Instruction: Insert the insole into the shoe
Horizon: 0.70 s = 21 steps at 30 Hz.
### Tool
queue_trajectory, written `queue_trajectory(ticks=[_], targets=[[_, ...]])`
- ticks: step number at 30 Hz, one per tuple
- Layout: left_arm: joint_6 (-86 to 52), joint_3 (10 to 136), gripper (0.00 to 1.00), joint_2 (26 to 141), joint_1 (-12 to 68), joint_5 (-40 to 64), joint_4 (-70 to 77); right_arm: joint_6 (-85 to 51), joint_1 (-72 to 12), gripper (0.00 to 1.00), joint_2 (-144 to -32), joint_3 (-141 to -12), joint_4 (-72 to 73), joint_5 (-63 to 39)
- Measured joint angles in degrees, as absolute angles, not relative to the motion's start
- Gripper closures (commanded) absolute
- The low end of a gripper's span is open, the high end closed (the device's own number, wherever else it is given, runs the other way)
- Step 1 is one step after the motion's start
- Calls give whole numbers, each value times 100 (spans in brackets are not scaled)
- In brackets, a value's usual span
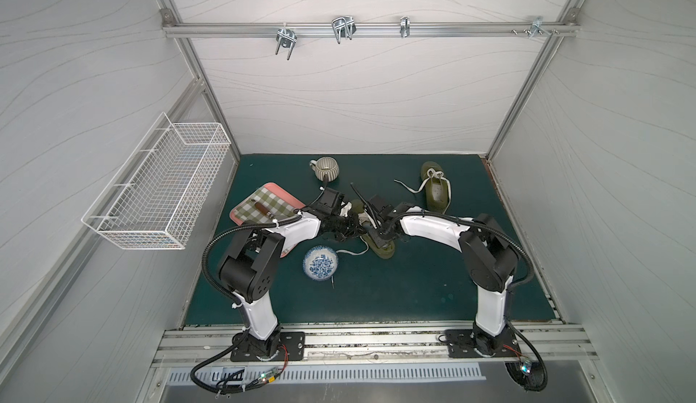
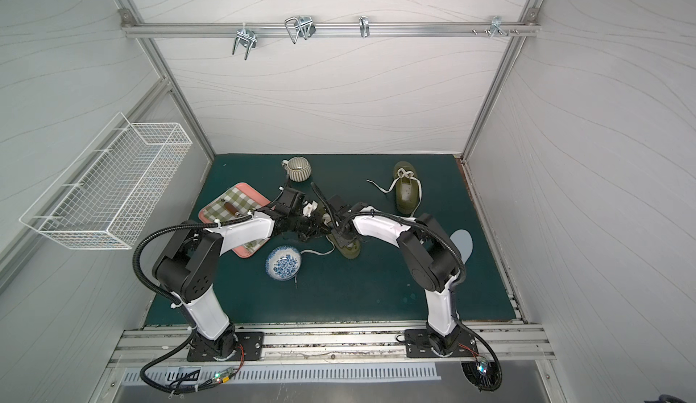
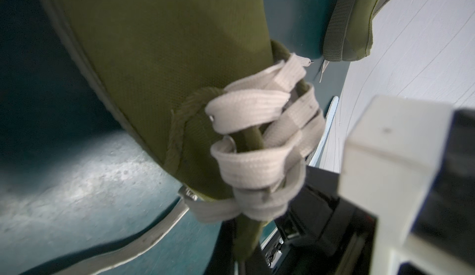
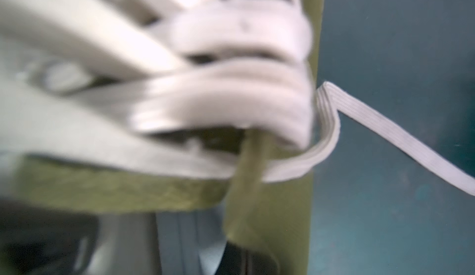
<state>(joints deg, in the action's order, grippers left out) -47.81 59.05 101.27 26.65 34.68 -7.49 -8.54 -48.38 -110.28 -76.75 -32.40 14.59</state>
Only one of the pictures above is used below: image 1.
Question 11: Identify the blue white patterned bowl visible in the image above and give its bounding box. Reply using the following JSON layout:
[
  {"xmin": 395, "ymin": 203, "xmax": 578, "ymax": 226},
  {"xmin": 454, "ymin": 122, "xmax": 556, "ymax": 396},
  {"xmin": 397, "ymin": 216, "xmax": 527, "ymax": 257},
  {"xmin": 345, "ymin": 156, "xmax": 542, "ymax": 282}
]
[{"xmin": 303, "ymin": 246, "xmax": 339, "ymax": 281}]

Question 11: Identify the aluminium crossbar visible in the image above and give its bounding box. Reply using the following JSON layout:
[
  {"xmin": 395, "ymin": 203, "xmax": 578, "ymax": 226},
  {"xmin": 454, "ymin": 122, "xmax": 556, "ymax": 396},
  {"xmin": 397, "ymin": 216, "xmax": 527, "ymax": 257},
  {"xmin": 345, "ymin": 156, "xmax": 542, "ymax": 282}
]
[{"xmin": 163, "ymin": 20, "xmax": 580, "ymax": 38}]

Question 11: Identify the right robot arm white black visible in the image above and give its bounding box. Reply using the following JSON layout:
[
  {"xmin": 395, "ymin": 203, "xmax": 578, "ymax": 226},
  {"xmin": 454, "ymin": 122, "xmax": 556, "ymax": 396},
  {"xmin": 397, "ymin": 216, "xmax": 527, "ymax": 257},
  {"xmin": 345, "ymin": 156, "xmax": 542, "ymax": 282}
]
[{"xmin": 362, "ymin": 196, "xmax": 519, "ymax": 358}]

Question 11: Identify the green table mat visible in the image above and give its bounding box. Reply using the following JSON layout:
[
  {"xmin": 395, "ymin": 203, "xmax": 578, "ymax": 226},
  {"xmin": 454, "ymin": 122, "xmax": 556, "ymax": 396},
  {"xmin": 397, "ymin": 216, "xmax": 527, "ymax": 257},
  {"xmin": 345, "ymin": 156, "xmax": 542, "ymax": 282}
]
[{"xmin": 185, "ymin": 155, "xmax": 556, "ymax": 326}]

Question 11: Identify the striped ceramic cup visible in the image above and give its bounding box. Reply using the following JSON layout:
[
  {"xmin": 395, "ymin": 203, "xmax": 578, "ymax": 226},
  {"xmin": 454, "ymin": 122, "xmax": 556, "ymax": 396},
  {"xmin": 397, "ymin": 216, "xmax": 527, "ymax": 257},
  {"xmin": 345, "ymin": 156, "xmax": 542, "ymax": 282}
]
[{"xmin": 309, "ymin": 156, "xmax": 340, "ymax": 183}]

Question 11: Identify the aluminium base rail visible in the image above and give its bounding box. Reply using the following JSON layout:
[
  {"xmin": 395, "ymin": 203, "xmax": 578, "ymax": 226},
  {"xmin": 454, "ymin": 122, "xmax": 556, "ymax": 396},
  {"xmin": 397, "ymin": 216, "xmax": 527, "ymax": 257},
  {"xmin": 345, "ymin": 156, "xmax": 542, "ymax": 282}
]
[{"xmin": 151, "ymin": 320, "xmax": 599, "ymax": 369}]

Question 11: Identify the white wire basket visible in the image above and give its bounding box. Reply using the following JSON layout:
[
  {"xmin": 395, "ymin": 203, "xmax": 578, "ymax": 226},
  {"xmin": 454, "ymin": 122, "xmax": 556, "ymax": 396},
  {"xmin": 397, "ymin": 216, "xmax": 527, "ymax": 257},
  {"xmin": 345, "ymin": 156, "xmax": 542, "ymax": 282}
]
[{"xmin": 82, "ymin": 113, "xmax": 231, "ymax": 251}]

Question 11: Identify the olive green shoe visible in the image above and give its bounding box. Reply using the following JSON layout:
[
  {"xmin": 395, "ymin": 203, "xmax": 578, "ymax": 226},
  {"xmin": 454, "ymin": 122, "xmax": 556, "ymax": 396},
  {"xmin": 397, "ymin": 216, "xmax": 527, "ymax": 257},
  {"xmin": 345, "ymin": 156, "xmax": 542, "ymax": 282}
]
[
  {"xmin": 393, "ymin": 161, "xmax": 452, "ymax": 214},
  {"xmin": 335, "ymin": 199, "xmax": 396, "ymax": 260}
]

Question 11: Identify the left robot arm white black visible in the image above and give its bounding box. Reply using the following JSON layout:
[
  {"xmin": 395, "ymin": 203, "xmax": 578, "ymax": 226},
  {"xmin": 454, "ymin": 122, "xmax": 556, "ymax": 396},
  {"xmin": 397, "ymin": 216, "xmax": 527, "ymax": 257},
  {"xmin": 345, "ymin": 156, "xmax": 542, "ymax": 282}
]
[{"xmin": 212, "ymin": 188, "xmax": 366, "ymax": 361}]

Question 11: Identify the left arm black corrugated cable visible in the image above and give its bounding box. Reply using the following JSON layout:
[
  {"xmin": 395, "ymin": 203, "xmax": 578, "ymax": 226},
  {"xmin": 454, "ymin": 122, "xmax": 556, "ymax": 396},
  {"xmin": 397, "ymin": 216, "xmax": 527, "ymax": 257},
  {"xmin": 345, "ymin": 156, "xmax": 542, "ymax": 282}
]
[{"xmin": 189, "ymin": 214, "xmax": 303, "ymax": 394}]

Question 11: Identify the metal clamp hook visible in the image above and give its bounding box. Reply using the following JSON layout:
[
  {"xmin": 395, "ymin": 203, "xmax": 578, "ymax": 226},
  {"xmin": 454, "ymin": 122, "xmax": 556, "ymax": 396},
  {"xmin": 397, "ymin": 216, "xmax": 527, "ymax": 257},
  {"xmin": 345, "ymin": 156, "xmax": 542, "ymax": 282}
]
[
  {"xmin": 331, "ymin": 16, "xmax": 356, "ymax": 44},
  {"xmin": 400, "ymin": 16, "xmax": 411, "ymax": 38},
  {"xmin": 511, "ymin": 17, "xmax": 560, "ymax": 38},
  {"xmin": 275, "ymin": 28, "xmax": 297, "ymax": 60}
]

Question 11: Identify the pink tray checkered cloth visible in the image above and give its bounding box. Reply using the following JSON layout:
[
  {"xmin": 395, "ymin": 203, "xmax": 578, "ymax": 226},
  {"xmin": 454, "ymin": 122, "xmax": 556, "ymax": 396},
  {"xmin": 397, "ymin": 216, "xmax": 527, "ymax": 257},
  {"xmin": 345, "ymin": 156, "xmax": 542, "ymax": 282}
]
[{"xmin": 229, "ymin": 183, "xmax": 305, "ymax": 225}]

